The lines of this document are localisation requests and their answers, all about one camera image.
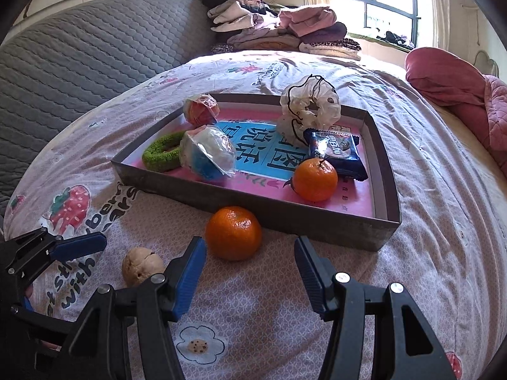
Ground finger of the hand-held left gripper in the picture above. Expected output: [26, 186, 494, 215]
[4, 227, 108, 286]
[11, 296, 84, 347]

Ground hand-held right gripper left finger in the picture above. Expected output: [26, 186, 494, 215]
[63, 237, 208, 380]

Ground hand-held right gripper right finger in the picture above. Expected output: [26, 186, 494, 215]
[294, 236, 456, 380]

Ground shallow grey cardboard box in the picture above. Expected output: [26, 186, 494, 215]
[111, 93, 402, 252]

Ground walnut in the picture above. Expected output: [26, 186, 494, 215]
[121, 247, 166, 287]

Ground blue snack packet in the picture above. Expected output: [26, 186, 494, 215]
[303, 128, 369, 182]

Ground blue white toy egg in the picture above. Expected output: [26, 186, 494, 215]
[179, 124, 237, 185]

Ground red white toy egg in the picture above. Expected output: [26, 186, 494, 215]
[183, 94, 220, 126]

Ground tangerine with stem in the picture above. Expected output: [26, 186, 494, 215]
[292, 157, 338, 202]

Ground green fuzzy scrunchie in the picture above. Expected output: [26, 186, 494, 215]
[143, 130, 187, 173]

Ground grey quilted headboard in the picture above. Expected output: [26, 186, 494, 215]
[0, 0, 217, 206]

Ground quilted pink blanket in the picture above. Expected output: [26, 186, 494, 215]
[452, 74, 507, 153]

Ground dark clothes on windowsill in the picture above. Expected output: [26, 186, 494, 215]
[376, 31, 409, 47]

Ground pile of folded clothes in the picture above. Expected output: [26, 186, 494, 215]
[201, 0, 363, 62]

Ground heart-shaped metal frame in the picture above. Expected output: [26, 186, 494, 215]
[473, 49, 500, 78]

